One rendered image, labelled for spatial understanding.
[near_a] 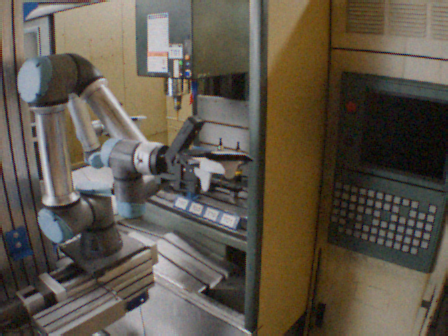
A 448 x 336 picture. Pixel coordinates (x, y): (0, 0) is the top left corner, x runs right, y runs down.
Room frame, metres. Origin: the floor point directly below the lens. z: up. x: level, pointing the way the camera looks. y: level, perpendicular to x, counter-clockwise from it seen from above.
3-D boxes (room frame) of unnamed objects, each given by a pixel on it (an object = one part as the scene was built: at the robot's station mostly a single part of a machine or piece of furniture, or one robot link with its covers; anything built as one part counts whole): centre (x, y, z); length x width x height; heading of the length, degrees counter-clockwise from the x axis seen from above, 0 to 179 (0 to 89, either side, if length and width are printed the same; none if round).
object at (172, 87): (2.24, 0.30, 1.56); 0.16 x 0.16 x 0.12
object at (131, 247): (1.08, 0.44, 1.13); 0.36 x 0.22 x 0.06; 142
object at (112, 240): (1.09, 0.43, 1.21); 0.15 x 0.15 x 0.10
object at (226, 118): (2.59, 0.02, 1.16); 0.48 x 0.05 x 0.51; 51
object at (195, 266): (1.81, 0.39, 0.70); 0.90 x 0.30 x 0.16; 51
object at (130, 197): (0.88, 0.24, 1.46); 0.11 x 0.08 x 0.11; 156
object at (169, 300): (1.74, 0.70, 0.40); 2.08 x 0.07 x 0.80; 51
